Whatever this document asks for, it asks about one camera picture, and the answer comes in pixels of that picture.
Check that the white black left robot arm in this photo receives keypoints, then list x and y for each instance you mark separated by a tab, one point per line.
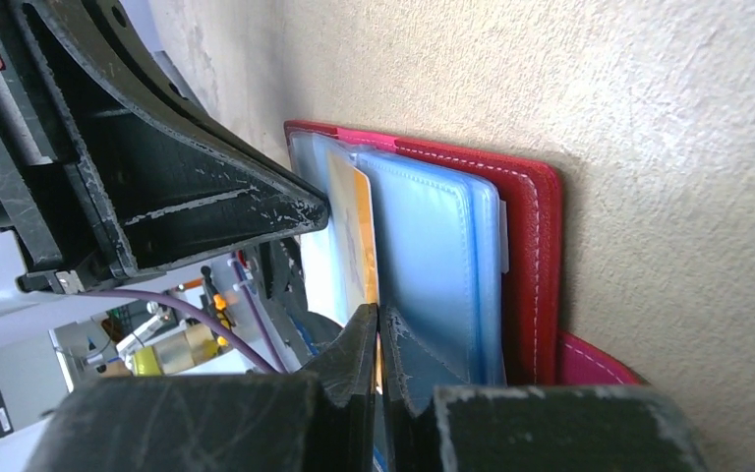
0	293

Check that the orange gold credit card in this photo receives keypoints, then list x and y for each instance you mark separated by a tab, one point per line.
353	227

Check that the red leather card holder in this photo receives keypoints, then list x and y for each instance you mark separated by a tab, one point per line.
535	349

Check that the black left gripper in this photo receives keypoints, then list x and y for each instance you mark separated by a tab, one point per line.
107	172

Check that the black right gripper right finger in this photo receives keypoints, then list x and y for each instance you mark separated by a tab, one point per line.
434	421

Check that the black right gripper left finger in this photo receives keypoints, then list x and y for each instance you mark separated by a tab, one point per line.
320	418

